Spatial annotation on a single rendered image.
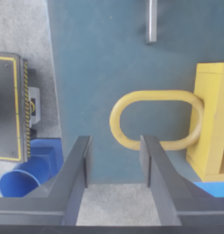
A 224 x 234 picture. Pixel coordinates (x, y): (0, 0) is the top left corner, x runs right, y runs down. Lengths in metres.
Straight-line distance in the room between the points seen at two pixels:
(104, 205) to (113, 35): 1.69
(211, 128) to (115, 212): 1.70
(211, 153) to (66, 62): 0.23
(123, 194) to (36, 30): 1.53
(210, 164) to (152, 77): 0.14
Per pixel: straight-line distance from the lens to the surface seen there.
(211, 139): 0.25
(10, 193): 1.50
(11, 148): 1.30
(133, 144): 0.25
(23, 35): 1.48
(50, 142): 1.54
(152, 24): 0.24
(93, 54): 0.26
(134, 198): 1.78
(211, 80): 0.24
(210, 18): 0.29
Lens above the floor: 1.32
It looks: 74 degrees down
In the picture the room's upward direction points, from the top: 177 degrees counter-clockwise
